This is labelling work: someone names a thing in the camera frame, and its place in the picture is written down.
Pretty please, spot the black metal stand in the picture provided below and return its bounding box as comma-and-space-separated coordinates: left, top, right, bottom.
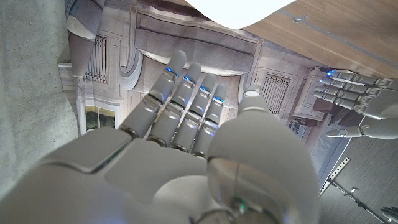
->
318, 157, 398, 224

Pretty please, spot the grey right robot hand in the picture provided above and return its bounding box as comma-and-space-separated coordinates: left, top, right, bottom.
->
0, 50, 321, 224

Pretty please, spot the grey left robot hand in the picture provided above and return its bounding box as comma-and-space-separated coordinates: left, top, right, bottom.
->
312, 68, 398, 140

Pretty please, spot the printed living room backdrop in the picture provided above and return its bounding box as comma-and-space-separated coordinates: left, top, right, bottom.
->
57, 0, 358, 175

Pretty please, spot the white paper sheet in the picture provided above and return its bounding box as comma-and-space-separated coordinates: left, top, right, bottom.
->
185, 0, 296, 30

